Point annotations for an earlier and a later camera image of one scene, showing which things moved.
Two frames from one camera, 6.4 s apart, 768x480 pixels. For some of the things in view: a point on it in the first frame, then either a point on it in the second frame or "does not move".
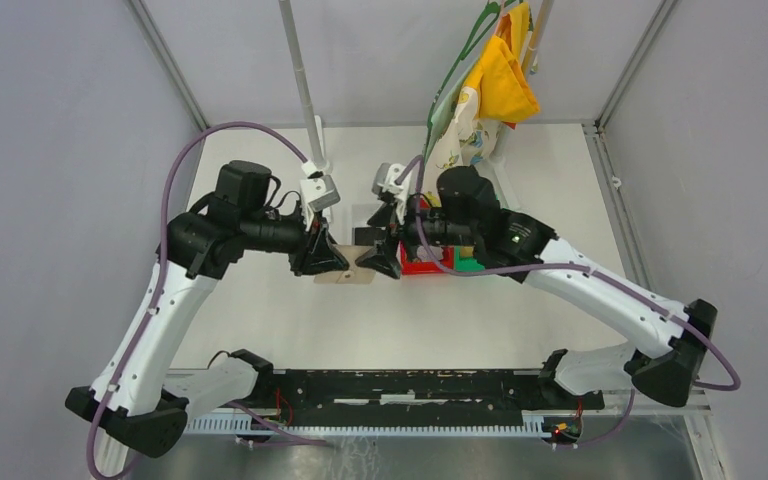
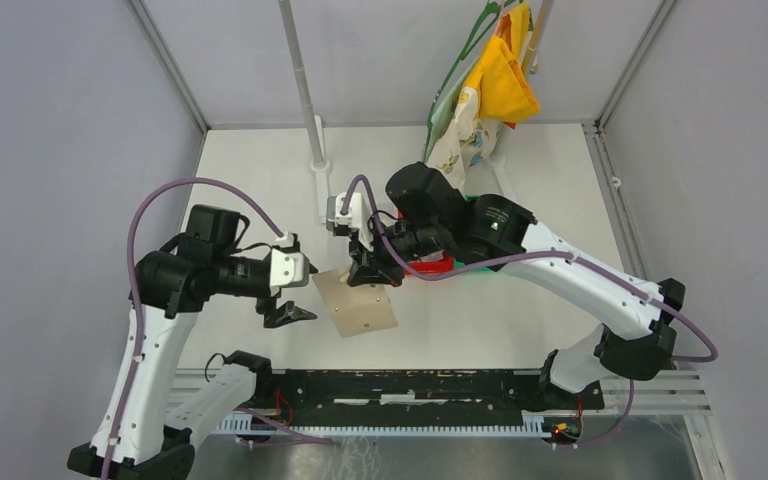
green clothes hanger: (492, 11) does not move
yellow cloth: (507, 94) does not move
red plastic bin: (417, 259) does not move
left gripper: (317, 254) → (285, 313)
